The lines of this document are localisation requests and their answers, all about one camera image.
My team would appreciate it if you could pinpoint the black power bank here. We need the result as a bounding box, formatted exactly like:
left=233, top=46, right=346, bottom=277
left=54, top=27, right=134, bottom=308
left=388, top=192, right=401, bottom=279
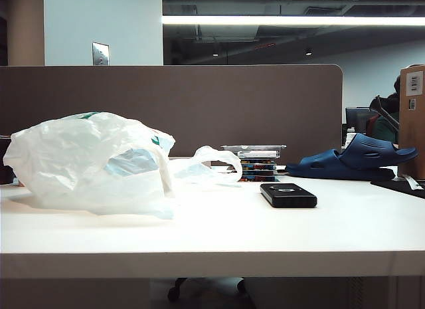
left=259, top=183, right=318, bottom=209

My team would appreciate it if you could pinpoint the white translucent plastic bag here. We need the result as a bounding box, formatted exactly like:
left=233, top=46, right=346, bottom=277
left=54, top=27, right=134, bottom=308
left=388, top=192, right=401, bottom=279
left=2, top=111, right=244, bottom=221

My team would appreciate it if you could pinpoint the brown desk partition panel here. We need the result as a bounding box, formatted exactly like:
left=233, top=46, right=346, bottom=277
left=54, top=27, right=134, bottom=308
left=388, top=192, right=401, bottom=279
left=0, top=64, right=343, bottom=185

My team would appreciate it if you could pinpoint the computer monitor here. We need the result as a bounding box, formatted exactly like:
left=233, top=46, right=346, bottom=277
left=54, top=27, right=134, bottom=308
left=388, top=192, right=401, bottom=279
left=345, top=106, right=379, bottom=128

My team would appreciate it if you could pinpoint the long ceiling light strip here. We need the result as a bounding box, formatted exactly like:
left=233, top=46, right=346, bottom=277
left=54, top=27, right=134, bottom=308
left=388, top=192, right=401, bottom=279
left=161, top=15, right=425, bottom=26

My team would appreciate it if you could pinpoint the person in dark clothes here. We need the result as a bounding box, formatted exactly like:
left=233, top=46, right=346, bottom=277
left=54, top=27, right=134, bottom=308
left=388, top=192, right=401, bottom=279
left=369, top=74, right=402, bottom=144

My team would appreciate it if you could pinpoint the black desk mat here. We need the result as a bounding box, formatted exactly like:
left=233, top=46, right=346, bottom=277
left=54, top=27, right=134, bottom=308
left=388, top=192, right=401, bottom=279
left=371, top=175, right=425, bottom=200

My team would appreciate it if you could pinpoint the brown cardboard box with labels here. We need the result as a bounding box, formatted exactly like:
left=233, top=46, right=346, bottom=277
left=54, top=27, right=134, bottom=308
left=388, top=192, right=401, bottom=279
left=398, top=64, right=425, bottom=180

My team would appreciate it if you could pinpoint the white paper strip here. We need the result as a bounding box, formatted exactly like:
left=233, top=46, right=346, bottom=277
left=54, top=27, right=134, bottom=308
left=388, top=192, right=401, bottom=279
left=392, top=174, right=425, bottom=191

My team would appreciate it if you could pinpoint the dark round container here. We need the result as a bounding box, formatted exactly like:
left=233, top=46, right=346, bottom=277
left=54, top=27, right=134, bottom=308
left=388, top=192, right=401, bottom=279
left=0, top=134, right=17, bottom=185

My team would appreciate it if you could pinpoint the metal wall switch plate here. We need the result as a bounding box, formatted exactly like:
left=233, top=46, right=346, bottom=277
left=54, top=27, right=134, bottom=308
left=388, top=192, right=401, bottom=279
left=92, top=41, right=110, bottom=66

